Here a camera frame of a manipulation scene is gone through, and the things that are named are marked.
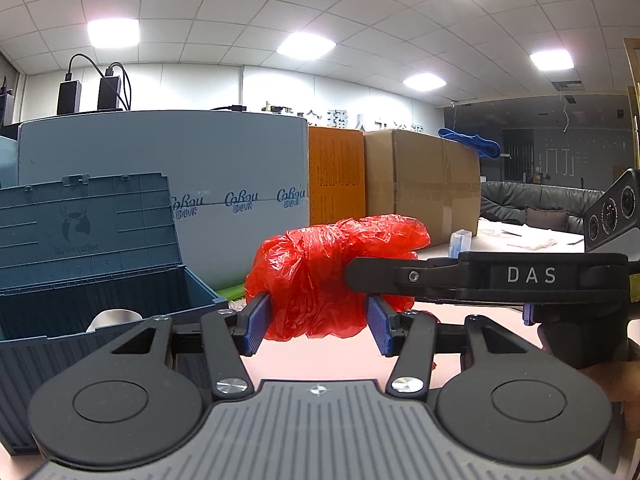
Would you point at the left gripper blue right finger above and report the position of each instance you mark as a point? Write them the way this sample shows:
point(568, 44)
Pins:
point(410, 337)

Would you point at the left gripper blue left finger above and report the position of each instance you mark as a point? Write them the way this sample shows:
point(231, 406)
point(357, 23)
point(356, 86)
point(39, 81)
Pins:
point(227, 336)

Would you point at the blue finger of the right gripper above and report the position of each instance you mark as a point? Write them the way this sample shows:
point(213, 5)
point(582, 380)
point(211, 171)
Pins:
point(382, 275)

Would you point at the red plastic bag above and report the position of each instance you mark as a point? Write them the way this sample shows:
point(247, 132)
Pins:
point(303, 272)

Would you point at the grey cloth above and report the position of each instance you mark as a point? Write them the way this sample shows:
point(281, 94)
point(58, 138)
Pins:
point(112, 317)

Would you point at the person right hand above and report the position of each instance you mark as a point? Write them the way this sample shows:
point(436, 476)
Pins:
point(612, 394)

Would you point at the green tube white cap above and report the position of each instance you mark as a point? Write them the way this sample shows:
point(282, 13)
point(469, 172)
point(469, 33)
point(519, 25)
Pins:
point(232, 293)

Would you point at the clear box blue items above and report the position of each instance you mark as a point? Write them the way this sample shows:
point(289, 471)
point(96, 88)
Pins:
point(460, 241)

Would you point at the black leather sofa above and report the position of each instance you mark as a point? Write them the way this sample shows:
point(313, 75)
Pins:
point(539, 206)

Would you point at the orange cardboard box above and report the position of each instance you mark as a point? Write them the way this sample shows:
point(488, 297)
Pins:
point(337, 175)

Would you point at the brown cardboard box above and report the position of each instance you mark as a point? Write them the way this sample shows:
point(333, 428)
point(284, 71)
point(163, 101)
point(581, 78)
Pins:
point(434, 180)

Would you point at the large blue-grey Cobou carton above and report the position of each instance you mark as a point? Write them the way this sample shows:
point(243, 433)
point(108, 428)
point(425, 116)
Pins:
point(235, 178)

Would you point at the blue container storage box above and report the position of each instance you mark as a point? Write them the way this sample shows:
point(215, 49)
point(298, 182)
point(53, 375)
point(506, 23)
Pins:
point(71, 250)

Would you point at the blue cloth on box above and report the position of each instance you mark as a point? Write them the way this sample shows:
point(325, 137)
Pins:
point(485, 148)

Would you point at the black power adapter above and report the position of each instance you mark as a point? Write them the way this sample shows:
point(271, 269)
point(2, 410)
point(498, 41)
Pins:
point(115, 92)
point(6, 104)
point(69, 91)

